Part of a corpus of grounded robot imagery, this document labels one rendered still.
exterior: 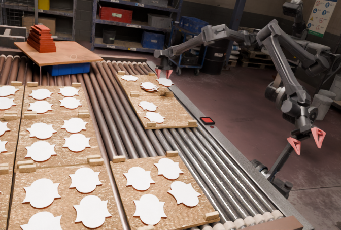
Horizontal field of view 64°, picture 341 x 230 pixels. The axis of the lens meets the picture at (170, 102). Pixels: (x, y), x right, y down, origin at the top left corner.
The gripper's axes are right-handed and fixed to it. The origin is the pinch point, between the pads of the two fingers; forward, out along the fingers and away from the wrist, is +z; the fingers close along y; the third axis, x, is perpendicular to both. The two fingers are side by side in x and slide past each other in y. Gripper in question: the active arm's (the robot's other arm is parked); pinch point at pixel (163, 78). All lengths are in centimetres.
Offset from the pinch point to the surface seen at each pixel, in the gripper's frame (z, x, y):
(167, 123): 24.6, -36.7, -9.5
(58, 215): 43, -92, -71
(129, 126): 26, -36, -33
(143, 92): 11.4, 4.4, -12.9
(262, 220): 49, -107, 6
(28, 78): 7, 26, -90
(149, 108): 18.7, -21.4, -15.9
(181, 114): 21.3, -26.8, 4.7
